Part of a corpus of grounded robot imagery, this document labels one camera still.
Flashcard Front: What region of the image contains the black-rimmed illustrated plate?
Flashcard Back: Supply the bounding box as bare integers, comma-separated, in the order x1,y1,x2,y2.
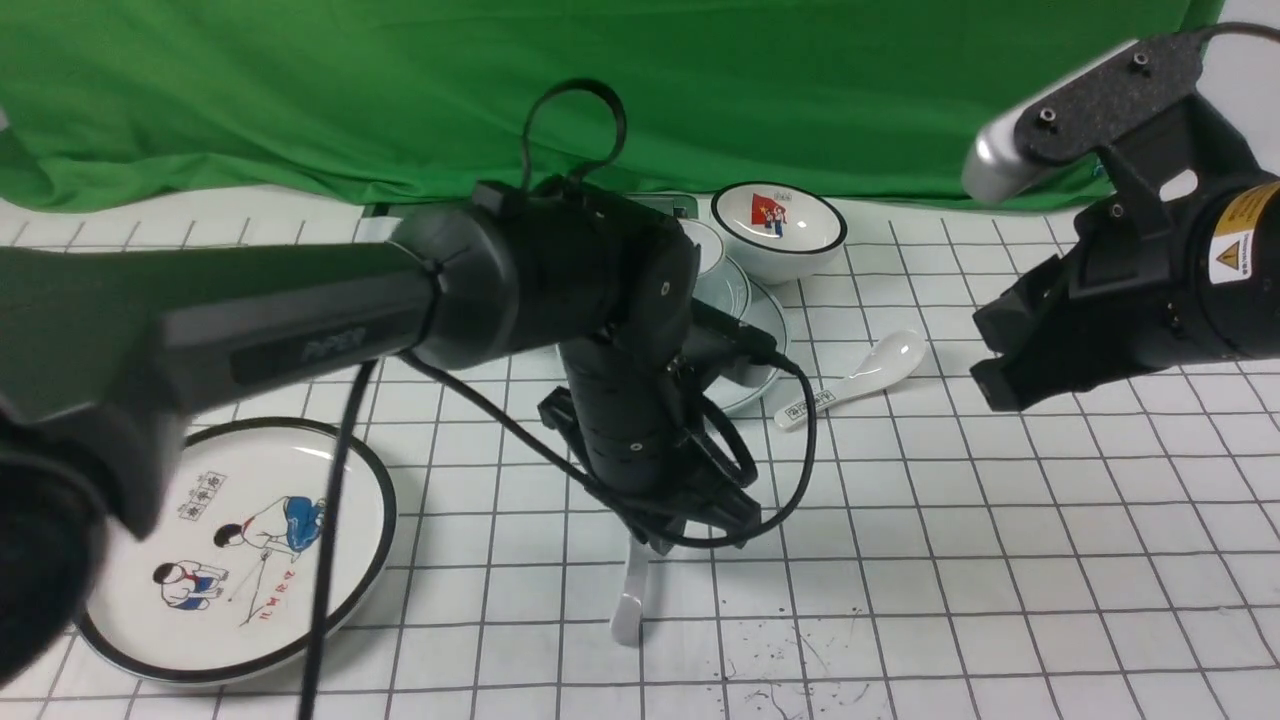
78,416,397,685

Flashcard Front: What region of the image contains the white spoon with patterned handle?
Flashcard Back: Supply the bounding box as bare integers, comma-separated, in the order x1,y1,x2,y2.
773,331,928,430

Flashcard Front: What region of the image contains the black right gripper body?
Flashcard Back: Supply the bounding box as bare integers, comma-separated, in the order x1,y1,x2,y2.
970,205,1216,413

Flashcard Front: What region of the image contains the pale green-rimmed bowl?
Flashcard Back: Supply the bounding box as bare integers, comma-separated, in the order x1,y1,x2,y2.
692,256,751,319

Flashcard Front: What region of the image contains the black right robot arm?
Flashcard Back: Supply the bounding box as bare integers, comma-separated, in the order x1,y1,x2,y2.
970,96,1277,413

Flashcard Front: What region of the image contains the pale blue cup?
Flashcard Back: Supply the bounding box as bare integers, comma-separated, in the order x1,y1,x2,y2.
678,218,724,278

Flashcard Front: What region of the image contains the pale green-rimmed plate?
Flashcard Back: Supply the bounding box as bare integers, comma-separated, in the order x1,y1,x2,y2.
682,272,790,415

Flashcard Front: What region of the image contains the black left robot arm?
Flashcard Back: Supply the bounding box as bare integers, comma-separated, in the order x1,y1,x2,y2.
1,177,774,682

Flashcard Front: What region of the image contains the green backdrop cloth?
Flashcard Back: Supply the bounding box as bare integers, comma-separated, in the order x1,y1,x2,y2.
1,1,1221,211

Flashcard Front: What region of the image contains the plain white ceramic spoon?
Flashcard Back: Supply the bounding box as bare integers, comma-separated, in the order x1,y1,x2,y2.
609,536,650,650

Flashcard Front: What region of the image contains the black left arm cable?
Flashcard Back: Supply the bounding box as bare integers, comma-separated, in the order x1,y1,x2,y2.
298,79,819,720

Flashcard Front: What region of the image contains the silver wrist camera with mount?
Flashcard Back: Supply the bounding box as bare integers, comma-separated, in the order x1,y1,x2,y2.
961,32,1204,206

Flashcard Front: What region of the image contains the black-rimmed flag bowl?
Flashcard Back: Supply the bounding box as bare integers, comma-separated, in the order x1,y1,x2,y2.
709,181,849,284

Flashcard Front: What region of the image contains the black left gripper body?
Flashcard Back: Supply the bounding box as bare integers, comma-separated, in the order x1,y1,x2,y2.
538,338,763,555

